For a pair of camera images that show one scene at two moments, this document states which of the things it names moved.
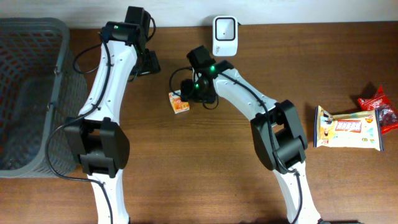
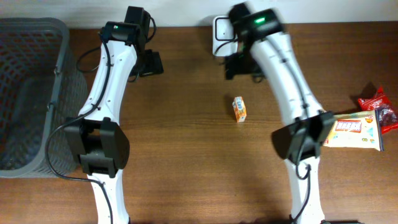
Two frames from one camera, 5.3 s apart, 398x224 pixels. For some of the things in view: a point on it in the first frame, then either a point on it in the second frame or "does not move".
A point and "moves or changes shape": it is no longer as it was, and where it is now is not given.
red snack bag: x=387 y=114 does not move
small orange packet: x=178 y=106 moves or changes shape
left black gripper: x=150 y=63 does not move
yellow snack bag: x=362 y=129 does not move
